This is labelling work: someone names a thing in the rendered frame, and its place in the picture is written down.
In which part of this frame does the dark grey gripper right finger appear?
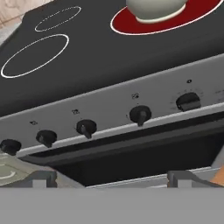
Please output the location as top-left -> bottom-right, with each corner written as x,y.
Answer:
167,170 -> 224,188

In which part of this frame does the black glass hob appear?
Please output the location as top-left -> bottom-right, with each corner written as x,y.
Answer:
0,0 -> 224,117

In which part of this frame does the grey stove control panel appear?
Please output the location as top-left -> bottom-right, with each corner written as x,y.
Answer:
0,53 -> 224,158

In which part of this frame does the silver oven door handle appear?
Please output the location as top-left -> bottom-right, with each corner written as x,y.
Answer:
87,165 -> 218,189

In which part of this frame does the black stove knob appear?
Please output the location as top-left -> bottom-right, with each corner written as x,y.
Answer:
35,129 -> 58,149
175,92 -> 202,112
75,119 -> 98,140
0,138 -> 23,157
129,104 -> 152,128

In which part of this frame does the white kettle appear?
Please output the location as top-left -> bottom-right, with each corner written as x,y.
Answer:
125,0 -> 189,25

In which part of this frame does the grey cupboard drawer front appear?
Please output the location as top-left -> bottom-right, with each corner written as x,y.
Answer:
0,152 -> 36,187

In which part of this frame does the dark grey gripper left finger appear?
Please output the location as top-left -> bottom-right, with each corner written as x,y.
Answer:
2,170 -> 58,188

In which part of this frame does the black oven door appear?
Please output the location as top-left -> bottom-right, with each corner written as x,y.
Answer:
17,111 -> 224,187

